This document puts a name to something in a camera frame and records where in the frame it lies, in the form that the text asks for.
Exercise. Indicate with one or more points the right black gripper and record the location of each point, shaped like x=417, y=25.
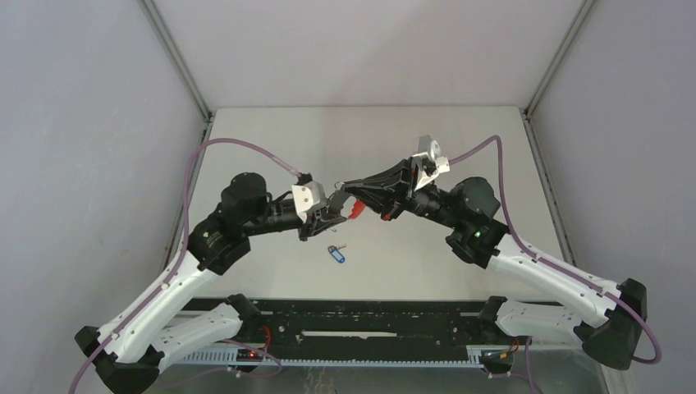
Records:
x=386, y=192

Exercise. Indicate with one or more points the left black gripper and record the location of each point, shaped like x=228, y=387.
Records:
x=321, y=220

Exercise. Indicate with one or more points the metal key holder red handle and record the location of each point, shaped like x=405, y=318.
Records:
x=351, y=207

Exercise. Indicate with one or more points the blue key tag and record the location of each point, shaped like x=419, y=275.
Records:
x=336, y=254

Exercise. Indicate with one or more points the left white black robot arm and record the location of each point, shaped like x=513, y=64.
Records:
x=131, y=351

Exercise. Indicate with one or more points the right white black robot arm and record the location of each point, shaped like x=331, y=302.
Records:
x=605, y=318

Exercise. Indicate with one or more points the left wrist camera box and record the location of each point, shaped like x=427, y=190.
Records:
x=308, y=198

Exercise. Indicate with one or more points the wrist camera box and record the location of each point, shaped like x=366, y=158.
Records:
x=430, y=158
x=308, y=198

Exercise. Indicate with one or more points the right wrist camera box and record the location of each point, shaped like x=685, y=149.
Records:
x=430, y=158

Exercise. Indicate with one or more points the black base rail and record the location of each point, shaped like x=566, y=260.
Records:
x=436, y=330

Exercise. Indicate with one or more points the grey slotted cable duct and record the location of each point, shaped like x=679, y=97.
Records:
x=233, y=356

